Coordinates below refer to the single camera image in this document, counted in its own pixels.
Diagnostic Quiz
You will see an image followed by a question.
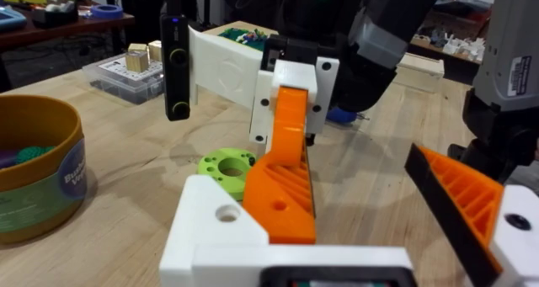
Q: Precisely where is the clear box with wooden blocks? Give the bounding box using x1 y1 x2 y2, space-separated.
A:
83 40 165 106

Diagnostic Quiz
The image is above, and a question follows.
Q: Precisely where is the finger of the white orange right gripper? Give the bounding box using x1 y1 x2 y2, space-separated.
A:
265 59 318 167

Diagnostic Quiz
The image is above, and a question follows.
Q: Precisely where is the dark brown side table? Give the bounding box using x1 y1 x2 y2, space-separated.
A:
0 0 136 55

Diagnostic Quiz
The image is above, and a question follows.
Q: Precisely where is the bare white left gripper left finger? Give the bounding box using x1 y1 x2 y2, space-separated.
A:
158 174 270 287

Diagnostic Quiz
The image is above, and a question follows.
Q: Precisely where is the green board with toy blocks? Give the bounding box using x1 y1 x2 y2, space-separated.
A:
218 27 270 52

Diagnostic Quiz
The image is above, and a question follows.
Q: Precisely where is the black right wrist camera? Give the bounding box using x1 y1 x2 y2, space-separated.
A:
159 13 191 122

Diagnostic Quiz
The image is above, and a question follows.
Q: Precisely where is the white orange left gripper right finger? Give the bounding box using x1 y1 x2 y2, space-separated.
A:
403 142 539 287

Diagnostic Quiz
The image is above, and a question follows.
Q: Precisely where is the pale wooden box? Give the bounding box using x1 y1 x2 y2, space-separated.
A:
393 52 446 94

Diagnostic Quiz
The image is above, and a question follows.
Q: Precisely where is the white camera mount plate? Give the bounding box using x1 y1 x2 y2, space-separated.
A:
188 24 264 110

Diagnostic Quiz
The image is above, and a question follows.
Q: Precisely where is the green disc with holes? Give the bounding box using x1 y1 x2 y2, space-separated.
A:
196 146 257 202

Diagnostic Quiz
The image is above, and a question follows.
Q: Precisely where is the orange ribbed wedge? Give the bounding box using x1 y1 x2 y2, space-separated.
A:
242 142 318 246

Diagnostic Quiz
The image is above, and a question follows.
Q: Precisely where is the brown toy tub with label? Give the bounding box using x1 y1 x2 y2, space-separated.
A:
0 94 88 245

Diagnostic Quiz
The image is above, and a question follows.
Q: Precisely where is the light blue tray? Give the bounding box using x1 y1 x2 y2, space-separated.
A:
0 7 28 32

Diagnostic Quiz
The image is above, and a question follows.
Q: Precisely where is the black box with white items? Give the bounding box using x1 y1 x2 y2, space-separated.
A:
32 0 79 29

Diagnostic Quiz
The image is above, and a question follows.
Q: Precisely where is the blue tape roll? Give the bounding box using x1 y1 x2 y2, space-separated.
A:
90 3 125 20

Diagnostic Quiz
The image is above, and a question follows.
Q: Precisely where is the heap of white printed parts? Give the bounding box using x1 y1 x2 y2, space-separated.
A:
427 28 488 63

